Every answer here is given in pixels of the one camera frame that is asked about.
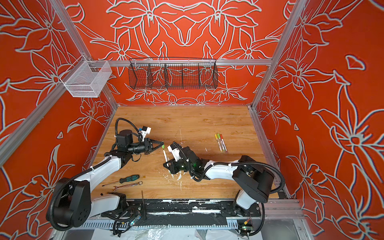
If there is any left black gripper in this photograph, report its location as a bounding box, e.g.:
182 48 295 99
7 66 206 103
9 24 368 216
128 139 163 155

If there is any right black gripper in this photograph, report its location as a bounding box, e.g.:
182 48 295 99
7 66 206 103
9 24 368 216
160 158 195 176

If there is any white pen green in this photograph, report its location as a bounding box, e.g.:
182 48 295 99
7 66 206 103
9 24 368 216
216 133 226 152

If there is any white pen purple end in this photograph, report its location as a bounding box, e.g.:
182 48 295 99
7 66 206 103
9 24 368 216
221 139 228 153

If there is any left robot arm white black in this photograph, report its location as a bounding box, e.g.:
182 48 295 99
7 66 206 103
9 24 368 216
46 118 164 231

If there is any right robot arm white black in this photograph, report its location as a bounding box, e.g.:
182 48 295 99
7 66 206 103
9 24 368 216
164 142 286 210

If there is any metal wrench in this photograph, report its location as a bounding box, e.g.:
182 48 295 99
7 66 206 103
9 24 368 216
113 181 143 192

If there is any white mesh basket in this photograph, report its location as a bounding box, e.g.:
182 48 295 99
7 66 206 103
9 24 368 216
60 61 112 98

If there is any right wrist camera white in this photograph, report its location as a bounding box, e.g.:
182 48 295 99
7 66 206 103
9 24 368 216
168 143 181 162

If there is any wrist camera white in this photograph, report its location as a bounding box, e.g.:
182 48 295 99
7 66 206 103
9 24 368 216
168 143 181 162
138 126 152 142

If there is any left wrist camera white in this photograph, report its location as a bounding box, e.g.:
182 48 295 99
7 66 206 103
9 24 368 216
138 126 152 142

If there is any green handle screwdriver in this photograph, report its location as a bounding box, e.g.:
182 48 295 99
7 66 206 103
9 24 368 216
103 175 140 187

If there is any black wire basket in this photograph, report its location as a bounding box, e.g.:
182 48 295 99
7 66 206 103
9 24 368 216
128 58 219 90

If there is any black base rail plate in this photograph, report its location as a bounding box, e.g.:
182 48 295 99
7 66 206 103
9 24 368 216
101 198 262 220

